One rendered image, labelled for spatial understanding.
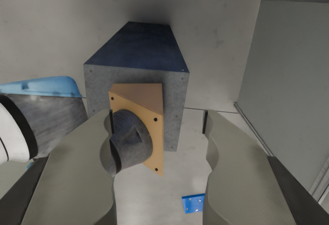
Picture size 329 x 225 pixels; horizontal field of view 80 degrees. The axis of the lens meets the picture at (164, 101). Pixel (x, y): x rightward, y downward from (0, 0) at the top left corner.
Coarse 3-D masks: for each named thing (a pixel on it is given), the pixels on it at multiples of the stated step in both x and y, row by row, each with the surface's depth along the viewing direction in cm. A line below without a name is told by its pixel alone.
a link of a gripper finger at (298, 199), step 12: (276, 168) 8; (288, 180) 7; (288, 192) 7; (300, 192) 7; (288, 204) 6; (300, 204) 6; (312, 204) 6; (300, 216) 6; (312, 216) 6; (324, 216) 6
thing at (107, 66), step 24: (144, 24) 136; (120, 48) 73; (144, 48) 77; (168, 48) 81; (96, 72) 56; (120, 72) 56; (144, 72) 56; (168, 72) 56; (96, 96) 59; (168, 96) 60; (168, 120) 64; (168, 144) 69
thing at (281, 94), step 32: (256, 32) 140; (288, 32) 106; (320, 32) 85; (256, 64) 140; (288, 64) 106; (320, 64) 85; (256, 96) 139; (288, 96) 105; (320, 96) 85; (256, 128) 139; (288, 128) 105; (320, 128) 85; (288, 160) 105; (320, 160) 85
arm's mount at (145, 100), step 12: (120, 84) 57; (132, 84) 57; (144, 84) 57; (156, 84) 57; (120, 96) 50; (132, 96) 50; (144, 96) 50; (156, 96) 50; (120, 108) 52; (132, 108) 49; (144, 108) 45; (156, 108) 45; (144, 120) 47; (156, 120) 44; (156, 132) 46; (156, 144) 48; (156, 156) 49; (156, 168) 51
